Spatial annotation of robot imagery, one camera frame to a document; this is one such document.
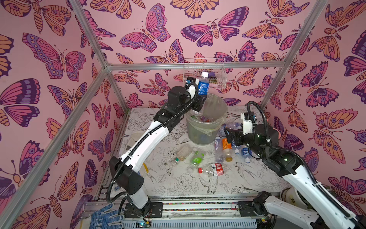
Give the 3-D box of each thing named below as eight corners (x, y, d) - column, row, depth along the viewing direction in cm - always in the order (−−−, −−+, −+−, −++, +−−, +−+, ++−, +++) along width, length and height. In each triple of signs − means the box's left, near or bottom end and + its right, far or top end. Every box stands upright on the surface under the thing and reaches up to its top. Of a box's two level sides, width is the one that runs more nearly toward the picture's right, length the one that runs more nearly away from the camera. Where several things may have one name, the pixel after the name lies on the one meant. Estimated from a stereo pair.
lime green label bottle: (187, 171, 88) (187, 169, 85) (194, 153, 96) (194, 149, 93) (197, 175, 87) (197, 173, 83) (203, 156, 95) (204, 153, 91)
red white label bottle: (198, 177, 86) (198, 174, 83) (197, 165, 91) (198, 162, 88) (223, 177, 86) (224, 174, 83) (221, 165, 91) (222, 162, 88)
